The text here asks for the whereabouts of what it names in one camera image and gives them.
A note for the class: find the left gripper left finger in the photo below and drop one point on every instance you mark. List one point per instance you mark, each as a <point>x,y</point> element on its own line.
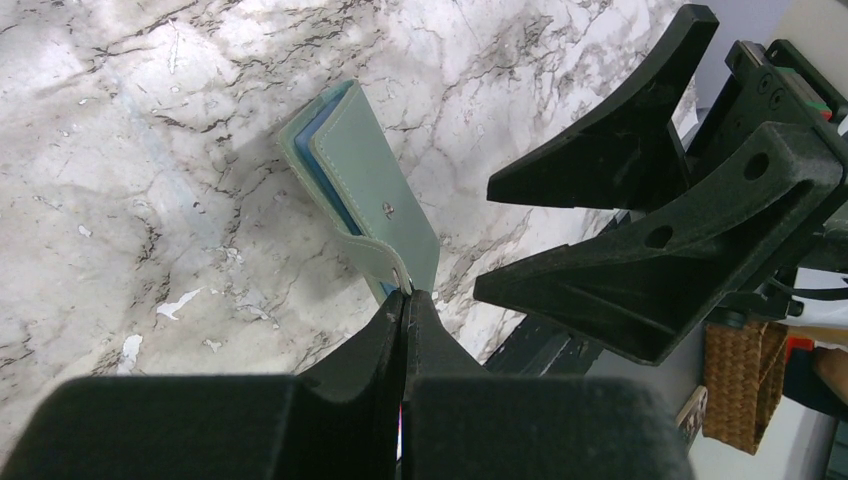
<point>336,420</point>

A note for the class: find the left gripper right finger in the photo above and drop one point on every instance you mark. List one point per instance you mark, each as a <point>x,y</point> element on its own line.
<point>460,421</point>

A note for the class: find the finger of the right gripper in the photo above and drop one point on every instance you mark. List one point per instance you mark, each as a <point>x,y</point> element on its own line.
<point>640,289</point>
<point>625,153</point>

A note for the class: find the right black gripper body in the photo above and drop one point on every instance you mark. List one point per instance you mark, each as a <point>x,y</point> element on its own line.
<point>778,84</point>

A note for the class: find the green card holder wallet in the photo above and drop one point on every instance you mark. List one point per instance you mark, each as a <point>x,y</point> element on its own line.
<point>338,152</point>

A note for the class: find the woven brown basket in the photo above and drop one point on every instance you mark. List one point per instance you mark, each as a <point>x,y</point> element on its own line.
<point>744,375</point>

